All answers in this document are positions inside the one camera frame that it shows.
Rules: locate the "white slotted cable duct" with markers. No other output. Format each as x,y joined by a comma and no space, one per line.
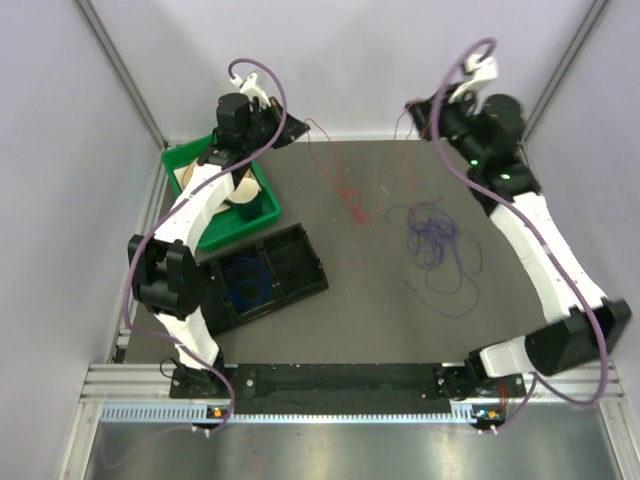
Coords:
209,415

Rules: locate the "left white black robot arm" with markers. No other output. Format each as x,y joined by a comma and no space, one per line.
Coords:
163,274

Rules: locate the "green plastic bin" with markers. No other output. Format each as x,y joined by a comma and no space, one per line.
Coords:
226,226

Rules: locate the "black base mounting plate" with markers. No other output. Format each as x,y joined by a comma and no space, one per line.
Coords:
361,388

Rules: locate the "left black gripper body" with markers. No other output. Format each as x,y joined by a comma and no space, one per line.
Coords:
265,126

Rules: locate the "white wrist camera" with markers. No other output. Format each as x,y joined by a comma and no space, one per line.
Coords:
479,70
252,89

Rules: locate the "right aluminium corner post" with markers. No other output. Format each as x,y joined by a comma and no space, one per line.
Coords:
595,12

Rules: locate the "aluminium corner post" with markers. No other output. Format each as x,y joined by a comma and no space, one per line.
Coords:
107,46
595,12

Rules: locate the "black two-compartment tray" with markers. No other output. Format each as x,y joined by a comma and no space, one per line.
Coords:
251,281

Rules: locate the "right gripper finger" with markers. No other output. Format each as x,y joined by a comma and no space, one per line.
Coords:
421,111
424,127

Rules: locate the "wooden round plate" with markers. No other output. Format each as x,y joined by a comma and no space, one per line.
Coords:
187,182

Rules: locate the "white square board in bin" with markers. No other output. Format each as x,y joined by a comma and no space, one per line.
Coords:
178,176

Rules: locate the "aluminium frame rail front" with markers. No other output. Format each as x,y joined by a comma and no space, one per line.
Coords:
144,382

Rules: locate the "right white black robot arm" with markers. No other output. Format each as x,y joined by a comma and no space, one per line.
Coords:
582,324

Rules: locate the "black mug with beige inside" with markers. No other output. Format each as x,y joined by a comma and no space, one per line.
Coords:
245,200

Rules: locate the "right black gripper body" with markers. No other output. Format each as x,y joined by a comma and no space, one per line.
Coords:
456,126

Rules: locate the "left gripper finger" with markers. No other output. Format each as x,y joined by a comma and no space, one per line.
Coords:
293,121
288,135

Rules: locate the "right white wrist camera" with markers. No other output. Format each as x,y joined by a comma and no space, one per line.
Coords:
479,70

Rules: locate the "left aluminium corner post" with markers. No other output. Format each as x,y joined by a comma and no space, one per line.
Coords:
107,46

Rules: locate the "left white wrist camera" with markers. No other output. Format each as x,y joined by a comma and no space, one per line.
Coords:
252,89

